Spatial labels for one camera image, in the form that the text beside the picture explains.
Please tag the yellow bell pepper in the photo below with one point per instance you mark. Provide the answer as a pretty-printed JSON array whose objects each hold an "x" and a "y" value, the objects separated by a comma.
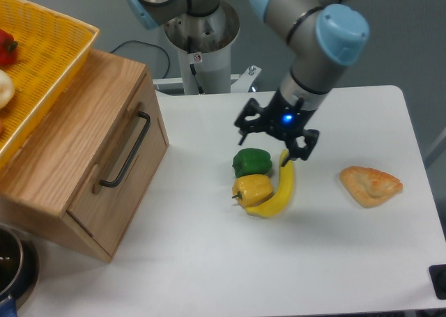
[{"x": 251, "y": 190}]

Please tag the dark metal pot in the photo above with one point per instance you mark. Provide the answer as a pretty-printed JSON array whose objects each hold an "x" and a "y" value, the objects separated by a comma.
[{"x": 20, "y": 269}]

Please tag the yellow plastic basket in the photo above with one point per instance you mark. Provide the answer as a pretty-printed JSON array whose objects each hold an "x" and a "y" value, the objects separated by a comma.
[{"x": 52, "y": 47}]

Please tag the yellow banana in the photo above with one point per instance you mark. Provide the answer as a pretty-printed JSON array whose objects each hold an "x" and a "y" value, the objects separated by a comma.
[{"x": 283, "y": 194}]

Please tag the wooden top drawer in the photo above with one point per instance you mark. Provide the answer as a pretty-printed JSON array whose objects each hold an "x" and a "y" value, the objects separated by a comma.
[{"x": 110, "y": 196}]

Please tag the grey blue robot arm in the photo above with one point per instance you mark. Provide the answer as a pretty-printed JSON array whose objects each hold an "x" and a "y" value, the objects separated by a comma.
[{"x": 326, "y": 37}]

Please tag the black table corner device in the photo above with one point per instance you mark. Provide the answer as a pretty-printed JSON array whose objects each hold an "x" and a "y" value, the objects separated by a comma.
[{"x": 438, "y": 279}]

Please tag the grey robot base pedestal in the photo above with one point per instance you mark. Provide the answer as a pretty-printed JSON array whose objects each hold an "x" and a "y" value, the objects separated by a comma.
[{"x": 203, "y": 46}]

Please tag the triangular pastry bread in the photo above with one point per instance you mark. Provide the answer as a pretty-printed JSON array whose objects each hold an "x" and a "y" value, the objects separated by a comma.
[{"x": 368, "y": 186}]

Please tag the white round vegetable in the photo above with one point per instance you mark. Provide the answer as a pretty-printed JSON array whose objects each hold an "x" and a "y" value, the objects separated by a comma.
[{"x": 7, "y": 89}]

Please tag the red bell pepper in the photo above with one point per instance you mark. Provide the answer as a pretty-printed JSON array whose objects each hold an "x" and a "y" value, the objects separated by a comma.
[{"x": 8, "y": 52}]

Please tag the green bell pepper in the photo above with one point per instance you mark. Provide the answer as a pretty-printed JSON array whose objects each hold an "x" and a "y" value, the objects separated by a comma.
[{"x": 250, "y": 161}]

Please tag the wooden drawer cabinet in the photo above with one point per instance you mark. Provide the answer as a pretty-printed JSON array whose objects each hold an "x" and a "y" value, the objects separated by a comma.
[{"x": 43, "y": 178}]

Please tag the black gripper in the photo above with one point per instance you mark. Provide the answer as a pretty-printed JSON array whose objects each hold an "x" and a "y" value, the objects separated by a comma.
[{"x": 285, "y": 122}]

